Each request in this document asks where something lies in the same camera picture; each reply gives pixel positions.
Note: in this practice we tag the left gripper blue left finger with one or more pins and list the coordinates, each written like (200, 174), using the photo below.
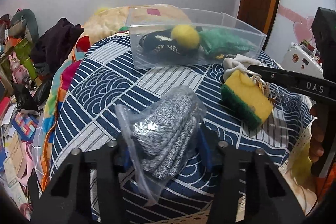
(66, 199)

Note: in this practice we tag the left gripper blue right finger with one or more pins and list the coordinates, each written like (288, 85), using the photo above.
(248, 174)

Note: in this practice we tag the yellow green sponge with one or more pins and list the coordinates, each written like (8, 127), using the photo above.
(248, 97)

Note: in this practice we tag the green knitted cloth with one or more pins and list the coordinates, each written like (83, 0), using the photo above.
(218, 42)

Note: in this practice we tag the grey socks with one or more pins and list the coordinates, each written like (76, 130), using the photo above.
(161, 138)

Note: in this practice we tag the yellow felt ball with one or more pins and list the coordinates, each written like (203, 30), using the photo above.
(186, 36)

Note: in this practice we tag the black white strap band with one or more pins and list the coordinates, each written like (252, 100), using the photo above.
(160, 43)

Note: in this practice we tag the clear plastic storage box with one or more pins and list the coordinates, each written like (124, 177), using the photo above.
(143, 20)

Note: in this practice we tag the person's right hand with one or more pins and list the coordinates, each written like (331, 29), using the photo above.
(317, 133)

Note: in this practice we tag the blue white patterned tablecloth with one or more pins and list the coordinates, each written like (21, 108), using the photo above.
(106, 78)

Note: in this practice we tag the pink rabbit toy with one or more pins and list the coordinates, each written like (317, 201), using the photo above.
(20, 73)

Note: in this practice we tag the dark purple clothing pile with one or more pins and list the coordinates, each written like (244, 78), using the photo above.
(53, 48)

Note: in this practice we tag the green gift bag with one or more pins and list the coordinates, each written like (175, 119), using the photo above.
(22, 48)

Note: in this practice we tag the grey plush toy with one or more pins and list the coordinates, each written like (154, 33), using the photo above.
(24, 24)

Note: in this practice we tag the cream drawstring pouch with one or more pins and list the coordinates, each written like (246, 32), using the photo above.
(242, 63)

